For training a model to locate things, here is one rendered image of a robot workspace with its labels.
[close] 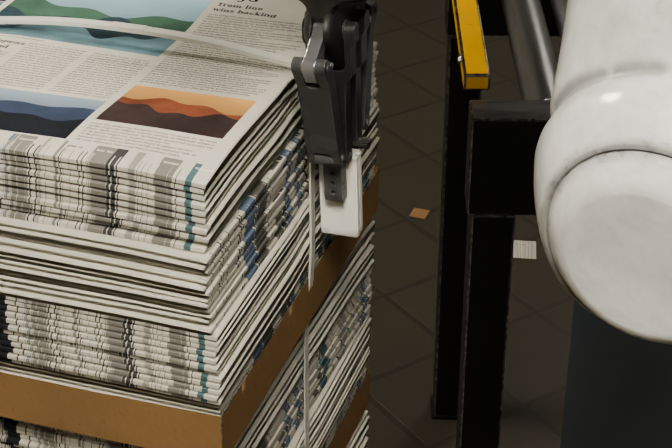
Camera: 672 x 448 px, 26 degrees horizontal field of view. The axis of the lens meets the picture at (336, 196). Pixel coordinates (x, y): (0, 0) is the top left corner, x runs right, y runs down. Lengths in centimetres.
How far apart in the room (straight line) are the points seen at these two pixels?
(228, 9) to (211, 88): 14
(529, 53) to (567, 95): 104
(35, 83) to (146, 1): 16
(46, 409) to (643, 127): 56
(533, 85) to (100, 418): 78
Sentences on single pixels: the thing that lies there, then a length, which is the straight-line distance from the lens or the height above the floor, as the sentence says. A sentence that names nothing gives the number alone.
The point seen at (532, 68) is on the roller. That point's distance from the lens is 171.
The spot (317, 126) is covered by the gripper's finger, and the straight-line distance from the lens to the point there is 104.
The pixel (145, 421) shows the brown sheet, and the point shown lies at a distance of 104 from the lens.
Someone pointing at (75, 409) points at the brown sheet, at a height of 86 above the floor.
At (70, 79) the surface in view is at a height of 106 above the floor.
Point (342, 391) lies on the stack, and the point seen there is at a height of 68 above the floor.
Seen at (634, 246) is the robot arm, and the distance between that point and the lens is 66.
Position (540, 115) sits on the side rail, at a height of 80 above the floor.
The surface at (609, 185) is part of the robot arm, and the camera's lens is 65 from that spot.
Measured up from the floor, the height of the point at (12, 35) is 106.
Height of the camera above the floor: 150
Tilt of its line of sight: 30 degrees down
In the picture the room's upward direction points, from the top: straight up
